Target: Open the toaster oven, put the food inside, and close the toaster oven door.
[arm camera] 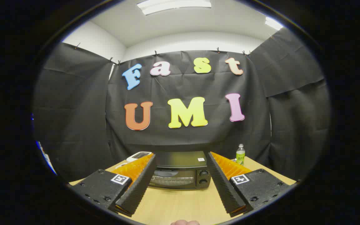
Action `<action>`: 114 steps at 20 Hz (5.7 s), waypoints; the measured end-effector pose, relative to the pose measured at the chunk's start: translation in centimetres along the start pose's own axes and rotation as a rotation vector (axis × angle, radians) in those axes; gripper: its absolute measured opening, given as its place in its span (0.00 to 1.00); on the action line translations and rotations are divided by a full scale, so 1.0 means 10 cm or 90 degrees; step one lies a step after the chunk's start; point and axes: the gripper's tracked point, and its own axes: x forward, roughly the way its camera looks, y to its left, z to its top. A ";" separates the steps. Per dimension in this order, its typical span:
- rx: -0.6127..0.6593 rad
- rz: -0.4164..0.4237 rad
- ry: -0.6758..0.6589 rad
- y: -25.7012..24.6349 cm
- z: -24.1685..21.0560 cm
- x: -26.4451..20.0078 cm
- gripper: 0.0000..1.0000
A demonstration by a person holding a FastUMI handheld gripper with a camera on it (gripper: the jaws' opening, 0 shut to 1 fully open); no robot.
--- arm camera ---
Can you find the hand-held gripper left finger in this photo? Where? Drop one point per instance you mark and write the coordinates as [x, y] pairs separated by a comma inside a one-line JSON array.
[[136, 190]]

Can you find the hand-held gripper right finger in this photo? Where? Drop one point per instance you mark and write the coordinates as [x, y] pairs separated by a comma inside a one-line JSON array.
[[225, 190]]

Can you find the black toaster oven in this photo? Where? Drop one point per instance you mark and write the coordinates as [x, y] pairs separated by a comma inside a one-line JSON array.
[[180, 159]]

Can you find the white pop-up toaster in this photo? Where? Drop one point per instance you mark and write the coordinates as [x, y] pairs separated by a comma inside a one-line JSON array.
[[137, 155]]

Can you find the small white seed dish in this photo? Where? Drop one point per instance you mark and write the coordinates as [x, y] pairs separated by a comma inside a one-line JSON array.
[[120, 165]]

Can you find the green label drink bottle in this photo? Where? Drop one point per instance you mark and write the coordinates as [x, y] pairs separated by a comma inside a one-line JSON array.
[[240, 156]]

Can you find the black backdrop cloth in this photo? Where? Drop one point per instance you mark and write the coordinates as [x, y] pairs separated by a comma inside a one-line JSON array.
[[183, 84]]

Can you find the ceiling light panel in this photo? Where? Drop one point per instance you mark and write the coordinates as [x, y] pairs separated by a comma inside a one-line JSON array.
[[273, 23], [173, 5]]

